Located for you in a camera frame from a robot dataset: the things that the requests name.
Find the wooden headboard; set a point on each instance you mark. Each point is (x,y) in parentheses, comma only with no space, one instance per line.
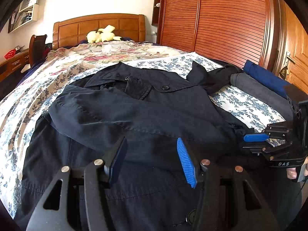
(96,25)

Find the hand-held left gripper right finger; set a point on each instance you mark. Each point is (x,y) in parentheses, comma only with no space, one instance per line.
(186,163)

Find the yellow plush toy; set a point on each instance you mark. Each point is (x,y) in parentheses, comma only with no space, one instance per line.
(101,36)

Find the person's right hand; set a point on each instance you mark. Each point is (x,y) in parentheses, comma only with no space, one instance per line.
(291,173)

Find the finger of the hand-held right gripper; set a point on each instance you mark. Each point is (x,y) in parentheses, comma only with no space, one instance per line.
(255,137)
(276,149)

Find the folded blue cloth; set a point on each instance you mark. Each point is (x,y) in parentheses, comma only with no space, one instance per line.
(262,77)

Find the dark wooden chair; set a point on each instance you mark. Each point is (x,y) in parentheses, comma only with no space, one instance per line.
(36,48)

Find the wooden louvred wardrobe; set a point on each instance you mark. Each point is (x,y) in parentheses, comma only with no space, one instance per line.
(228,21)

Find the red basket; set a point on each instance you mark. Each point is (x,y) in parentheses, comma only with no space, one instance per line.
(9,54)

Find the white wall shelf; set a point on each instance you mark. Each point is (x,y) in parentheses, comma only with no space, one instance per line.
(30,14)

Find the wooden desk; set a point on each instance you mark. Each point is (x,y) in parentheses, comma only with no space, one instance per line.
(14,62)

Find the blue floral white bedsheet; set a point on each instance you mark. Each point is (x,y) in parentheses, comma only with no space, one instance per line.
(28,105)

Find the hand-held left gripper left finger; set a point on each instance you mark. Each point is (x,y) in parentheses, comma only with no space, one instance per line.
(118,158)

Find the folded grey cloth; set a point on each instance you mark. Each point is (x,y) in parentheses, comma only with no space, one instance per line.
(255,86)

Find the wooden door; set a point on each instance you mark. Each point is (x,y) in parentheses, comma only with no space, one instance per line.
(298,45)

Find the dark hanging door tag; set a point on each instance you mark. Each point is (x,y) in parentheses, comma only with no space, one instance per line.
(284,72)

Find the dark navy coat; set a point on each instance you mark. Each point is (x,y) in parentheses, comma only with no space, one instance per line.
(149,115)

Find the pink floral quilt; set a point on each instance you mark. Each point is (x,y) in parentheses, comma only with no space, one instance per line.
(96,53)

